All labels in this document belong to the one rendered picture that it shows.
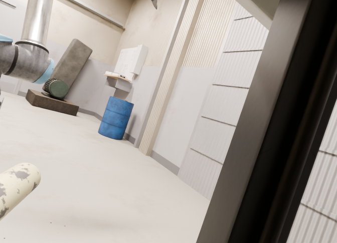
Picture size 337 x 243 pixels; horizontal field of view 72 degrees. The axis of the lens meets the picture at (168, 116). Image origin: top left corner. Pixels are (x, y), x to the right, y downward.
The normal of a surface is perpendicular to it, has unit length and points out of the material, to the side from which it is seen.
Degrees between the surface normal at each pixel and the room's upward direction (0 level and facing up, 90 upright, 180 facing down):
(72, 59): 90
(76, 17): 90
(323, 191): 90
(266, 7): 120
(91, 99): 90
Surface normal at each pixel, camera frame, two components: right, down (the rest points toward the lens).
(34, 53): 0.70, -0.10
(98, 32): 0.53, 0.19
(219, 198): -0.93, -0.32
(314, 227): -0.79, -0.26
